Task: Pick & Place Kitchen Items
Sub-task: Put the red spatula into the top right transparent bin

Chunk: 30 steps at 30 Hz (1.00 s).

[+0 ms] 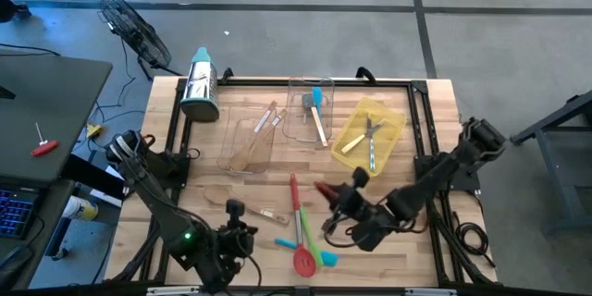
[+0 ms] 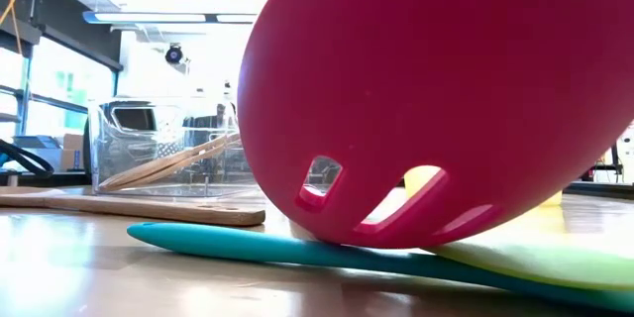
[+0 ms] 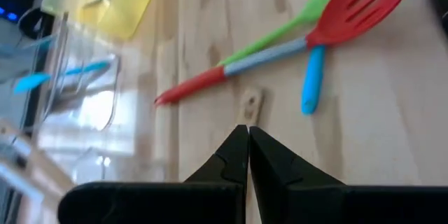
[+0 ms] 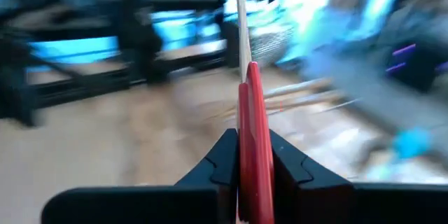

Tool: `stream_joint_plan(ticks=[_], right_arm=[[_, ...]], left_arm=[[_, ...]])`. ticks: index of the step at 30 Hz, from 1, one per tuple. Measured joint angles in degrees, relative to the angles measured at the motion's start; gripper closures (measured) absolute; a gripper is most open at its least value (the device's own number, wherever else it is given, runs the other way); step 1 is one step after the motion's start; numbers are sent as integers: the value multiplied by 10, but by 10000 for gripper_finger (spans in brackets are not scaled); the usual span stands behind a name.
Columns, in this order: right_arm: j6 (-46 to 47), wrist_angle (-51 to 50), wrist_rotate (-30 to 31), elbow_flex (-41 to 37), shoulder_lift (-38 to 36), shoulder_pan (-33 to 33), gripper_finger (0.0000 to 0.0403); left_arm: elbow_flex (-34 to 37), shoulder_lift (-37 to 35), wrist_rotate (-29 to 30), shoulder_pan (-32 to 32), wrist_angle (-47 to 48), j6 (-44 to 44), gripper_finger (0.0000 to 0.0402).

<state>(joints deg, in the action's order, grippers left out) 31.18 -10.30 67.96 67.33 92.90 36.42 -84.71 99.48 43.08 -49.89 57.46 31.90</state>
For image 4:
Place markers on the small teal silicone spatula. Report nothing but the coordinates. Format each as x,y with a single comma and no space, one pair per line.
411,143

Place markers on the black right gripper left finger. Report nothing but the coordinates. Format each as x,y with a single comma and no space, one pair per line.
210,203

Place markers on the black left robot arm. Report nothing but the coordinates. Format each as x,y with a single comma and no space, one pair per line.
140,35

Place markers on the black aluminium table frame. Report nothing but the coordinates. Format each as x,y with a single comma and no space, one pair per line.
87,87

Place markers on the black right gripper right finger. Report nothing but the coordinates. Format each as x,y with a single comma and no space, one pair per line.
315,203

